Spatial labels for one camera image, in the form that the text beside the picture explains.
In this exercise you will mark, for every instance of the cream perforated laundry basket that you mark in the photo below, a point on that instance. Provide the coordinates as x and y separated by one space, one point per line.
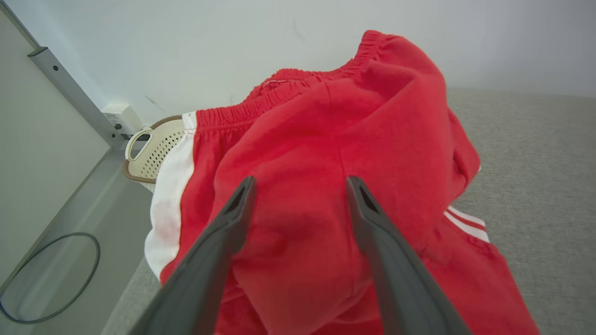
149 153

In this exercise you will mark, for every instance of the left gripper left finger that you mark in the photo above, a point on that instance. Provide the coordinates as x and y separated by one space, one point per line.
205 270

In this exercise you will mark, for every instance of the white wall socket box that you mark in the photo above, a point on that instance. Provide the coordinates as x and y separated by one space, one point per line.
122 116

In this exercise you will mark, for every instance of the grey metal frame post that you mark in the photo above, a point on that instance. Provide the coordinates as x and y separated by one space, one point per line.
74 93

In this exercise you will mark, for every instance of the red shorts with white stripes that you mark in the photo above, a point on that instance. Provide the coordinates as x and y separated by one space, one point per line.
316 153

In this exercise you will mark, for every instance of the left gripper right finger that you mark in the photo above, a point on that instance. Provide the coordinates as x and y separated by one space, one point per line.
400 279

